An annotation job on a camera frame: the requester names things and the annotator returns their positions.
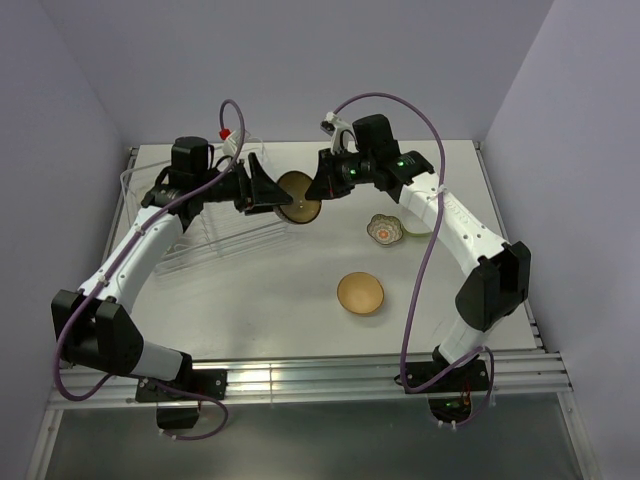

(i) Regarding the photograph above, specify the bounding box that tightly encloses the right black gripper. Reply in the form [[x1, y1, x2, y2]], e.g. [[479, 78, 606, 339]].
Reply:
[[305, 146, 376, 200]]

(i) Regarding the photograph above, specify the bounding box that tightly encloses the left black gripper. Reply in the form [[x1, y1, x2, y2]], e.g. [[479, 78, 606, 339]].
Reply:
[[196, 153, 293, 216]]

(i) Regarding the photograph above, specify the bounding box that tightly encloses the dark brown glazed bowl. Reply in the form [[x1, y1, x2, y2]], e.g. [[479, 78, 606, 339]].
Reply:
[[274, 171, 322, 225]]

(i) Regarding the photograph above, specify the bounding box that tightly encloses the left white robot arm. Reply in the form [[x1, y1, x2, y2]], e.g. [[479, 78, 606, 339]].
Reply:
[[51, 136, 293, 399]]

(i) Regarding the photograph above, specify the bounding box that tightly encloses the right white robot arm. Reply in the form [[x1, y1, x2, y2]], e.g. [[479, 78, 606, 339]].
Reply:
[[305, 113, 531, 390]]

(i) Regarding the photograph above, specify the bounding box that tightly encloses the small scalloped floral dish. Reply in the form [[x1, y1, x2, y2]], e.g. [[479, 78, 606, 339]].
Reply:
[[366, 214, 404, 247]]

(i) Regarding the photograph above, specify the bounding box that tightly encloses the green and white bowl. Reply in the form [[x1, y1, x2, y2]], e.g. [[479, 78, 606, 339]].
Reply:
[[400, 209, 432, 237]]

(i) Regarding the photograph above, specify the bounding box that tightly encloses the tan wooden bowl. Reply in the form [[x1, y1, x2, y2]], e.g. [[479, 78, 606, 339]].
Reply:
[[337, 272, 385, 315]]

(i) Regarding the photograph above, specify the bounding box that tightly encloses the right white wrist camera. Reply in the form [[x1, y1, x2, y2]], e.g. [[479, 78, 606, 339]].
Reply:
[[320, 112, 353, 153]]

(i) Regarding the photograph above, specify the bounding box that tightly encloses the clear wire dish rack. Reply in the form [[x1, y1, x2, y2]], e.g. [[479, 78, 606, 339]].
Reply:
[[117, 144, 288, 276]]

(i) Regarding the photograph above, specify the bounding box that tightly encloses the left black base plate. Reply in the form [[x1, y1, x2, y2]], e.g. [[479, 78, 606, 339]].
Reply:
[[135, 369, 228, 403]]

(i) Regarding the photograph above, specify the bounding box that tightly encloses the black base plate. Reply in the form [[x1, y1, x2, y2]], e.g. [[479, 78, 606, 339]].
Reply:
[[135, 369, 228, 403], [394, 359, 491, 394]]

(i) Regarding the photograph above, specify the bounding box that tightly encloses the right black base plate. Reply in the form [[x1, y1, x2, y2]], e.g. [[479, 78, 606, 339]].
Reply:
[[394, 359, 491, 394]]

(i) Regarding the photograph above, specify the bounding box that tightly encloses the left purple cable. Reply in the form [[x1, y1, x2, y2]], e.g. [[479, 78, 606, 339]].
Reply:
[[52, 99, 246, 441]]

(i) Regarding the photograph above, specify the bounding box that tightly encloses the purple cable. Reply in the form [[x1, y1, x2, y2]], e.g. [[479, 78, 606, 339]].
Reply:
[[52, 99, 246, 441], [332, 92, 497, 427]]

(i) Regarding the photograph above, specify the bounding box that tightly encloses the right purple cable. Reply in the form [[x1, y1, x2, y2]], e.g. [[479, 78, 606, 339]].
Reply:
[[332, 92, 497, 427]]

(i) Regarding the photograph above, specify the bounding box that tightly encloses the aluminium rail frame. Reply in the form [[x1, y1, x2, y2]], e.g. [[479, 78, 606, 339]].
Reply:
[[27, 350, 601, 479]]

